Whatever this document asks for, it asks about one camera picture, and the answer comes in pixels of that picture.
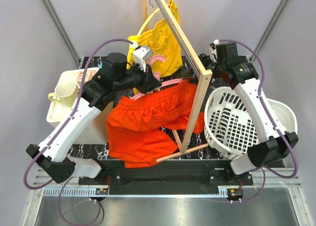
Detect pale yellow mug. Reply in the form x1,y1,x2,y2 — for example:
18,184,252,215
48,81,79,108

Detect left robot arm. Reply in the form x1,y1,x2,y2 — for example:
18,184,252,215
26,47,161,184

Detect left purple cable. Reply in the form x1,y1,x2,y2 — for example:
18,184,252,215
23,38,135,190

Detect pink plastic hanger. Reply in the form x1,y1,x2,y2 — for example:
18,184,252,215
130,55,184,100

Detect white storage bin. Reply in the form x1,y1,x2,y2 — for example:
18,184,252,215
46,69,114,144

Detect purple cable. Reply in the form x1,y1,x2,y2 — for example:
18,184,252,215
23,38,135,190
218,39,299,179

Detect wooden clothes rack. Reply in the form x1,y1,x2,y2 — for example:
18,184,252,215
154,0,212,163

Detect white laundry basket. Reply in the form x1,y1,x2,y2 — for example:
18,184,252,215
204,87,298,160

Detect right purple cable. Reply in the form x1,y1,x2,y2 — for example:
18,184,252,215
218,39,299,179

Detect orange shorts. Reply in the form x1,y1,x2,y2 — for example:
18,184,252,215
106,83,194,168

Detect yellow plastic hanger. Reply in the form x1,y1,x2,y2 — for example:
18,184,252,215
137,8,160,36

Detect yellow shorts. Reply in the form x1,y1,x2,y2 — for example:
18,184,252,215
126,0,182,78

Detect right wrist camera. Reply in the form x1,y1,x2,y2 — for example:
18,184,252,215
209,40,220,56

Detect pink small box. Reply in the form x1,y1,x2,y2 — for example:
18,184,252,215
76,70,96,85

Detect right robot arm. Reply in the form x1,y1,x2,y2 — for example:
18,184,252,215
204,40,299,185

